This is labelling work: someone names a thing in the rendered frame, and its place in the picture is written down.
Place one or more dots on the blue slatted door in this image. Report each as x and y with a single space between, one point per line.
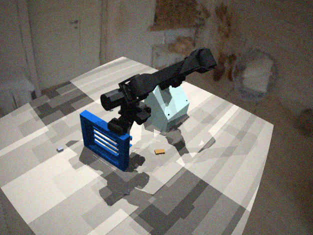
89 122

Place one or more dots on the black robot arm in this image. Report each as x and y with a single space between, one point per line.
200 60

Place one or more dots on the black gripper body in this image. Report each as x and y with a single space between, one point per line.
120 125

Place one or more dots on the tan flat rectangular block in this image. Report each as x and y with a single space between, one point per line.
159 151

